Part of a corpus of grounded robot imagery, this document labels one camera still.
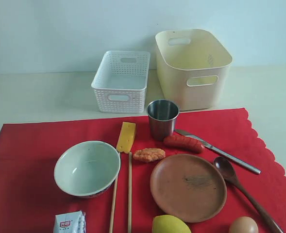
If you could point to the yellow lemon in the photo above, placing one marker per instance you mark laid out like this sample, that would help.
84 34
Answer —
169 224

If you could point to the left wooden chopstick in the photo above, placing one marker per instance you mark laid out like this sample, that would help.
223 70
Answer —
113 205

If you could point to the white ceramic bowl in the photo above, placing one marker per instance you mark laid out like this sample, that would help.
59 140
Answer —
87 169

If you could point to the wooden chopstick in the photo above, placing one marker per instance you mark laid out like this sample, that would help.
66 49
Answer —
130 194
113 205

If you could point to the stainless steel cup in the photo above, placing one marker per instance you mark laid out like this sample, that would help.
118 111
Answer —
162 116

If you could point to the brown round plate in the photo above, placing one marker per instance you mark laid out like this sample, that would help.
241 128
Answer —
188 187

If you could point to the white milk carton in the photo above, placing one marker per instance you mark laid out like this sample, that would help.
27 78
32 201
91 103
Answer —
73 222

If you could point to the right wooden chopstick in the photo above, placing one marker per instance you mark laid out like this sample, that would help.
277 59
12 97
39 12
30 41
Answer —
130 194

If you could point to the red grilled sausage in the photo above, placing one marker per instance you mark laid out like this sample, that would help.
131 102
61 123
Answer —
183 142

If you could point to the yellow cheese wedge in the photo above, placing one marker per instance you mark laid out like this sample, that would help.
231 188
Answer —
126 137

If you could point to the dark wooden spoon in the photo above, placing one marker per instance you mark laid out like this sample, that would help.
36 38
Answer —
228 173

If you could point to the fried chicken nugget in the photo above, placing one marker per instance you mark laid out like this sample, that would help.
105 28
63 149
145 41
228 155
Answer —
149 155

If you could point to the white perforated plastic basket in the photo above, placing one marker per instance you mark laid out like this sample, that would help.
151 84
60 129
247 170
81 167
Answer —
120 83

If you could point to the red scalloped table mat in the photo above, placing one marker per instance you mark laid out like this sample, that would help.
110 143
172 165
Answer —
30 198

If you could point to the cream plastic storage bin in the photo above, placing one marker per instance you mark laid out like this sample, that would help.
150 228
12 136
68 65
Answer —
192 67

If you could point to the stainless steel table knife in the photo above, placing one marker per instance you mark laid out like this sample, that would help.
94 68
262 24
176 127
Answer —
220 152

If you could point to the brown egg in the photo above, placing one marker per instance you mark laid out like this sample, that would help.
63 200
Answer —
244 224

